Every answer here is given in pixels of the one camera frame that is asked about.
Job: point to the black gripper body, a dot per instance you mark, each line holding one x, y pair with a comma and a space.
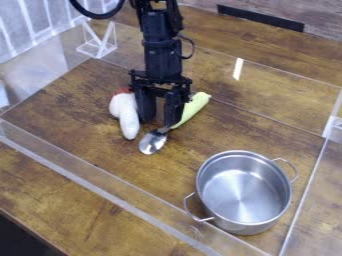
161, 80

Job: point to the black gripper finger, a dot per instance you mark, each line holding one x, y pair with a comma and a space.
175, 99
146, 100

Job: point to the white toy mushroom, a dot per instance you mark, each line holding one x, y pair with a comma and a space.
123, 109

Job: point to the green handled metal spoon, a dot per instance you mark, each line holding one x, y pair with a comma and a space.
155, 139

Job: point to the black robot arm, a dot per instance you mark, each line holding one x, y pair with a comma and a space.
159, 19

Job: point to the stainless steel pot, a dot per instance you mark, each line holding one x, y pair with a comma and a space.
243, 191

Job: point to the black strip on wall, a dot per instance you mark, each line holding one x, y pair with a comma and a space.
261, 18

